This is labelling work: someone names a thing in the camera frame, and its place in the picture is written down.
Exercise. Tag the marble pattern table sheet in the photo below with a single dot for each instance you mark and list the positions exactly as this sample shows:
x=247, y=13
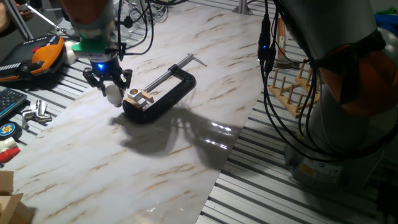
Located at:
x=124, y=155

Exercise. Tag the black metal C-clamp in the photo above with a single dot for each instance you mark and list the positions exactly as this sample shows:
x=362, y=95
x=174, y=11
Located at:
x=164, y=102

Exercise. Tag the small wooden clamp pad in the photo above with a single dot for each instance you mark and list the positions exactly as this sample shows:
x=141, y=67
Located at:
x=133, y=103
x=148, y=96

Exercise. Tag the wooden peg rack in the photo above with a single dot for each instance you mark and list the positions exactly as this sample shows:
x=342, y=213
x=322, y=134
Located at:
x=289, y=98

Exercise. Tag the black orange teach pendant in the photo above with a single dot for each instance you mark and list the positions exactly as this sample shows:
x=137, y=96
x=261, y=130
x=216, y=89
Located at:
x=37, y=59

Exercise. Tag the white egg shaped object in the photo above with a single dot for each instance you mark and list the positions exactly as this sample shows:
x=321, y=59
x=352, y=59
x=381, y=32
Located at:
x=70, y=56

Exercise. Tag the blue plastic bag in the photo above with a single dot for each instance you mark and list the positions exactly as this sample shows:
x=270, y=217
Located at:
x=387, y=21

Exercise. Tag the white light bulb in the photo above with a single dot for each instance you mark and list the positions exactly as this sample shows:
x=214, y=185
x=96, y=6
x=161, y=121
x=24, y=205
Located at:
x=113, y=96

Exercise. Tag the open brown cardboard box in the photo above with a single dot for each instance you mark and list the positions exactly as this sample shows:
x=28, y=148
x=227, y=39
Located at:
x=12, y=205

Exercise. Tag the person's forearm dark sleeve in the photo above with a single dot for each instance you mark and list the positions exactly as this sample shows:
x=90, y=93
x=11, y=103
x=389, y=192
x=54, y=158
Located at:
x=4, y=18

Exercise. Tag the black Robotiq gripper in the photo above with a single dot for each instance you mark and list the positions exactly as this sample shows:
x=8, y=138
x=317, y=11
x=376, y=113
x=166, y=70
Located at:
x=105, y=71

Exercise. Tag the thin metal rod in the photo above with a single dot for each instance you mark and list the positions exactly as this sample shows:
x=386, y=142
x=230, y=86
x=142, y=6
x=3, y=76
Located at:
x=46, y=20

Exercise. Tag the upright aluminium post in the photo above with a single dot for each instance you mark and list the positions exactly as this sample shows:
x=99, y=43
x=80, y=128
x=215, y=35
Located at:
x=242, y=7

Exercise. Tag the silver metal pipe fitting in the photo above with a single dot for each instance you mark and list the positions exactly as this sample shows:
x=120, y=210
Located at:
x=41, y=107
x=34, y=117

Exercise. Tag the person's bare hand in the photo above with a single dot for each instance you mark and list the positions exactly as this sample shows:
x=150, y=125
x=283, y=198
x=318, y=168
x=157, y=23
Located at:
x=26, y=13

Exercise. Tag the black computer keyboard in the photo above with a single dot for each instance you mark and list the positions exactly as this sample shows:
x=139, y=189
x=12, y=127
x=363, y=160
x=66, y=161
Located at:
x=11, y=101

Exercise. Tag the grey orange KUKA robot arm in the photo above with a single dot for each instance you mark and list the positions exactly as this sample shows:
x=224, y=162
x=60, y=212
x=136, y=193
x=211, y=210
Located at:
x=326, y=18

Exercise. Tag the slanted aluminium stand leg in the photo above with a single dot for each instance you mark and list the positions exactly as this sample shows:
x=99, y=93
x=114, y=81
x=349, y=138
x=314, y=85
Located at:
x=18, y=20

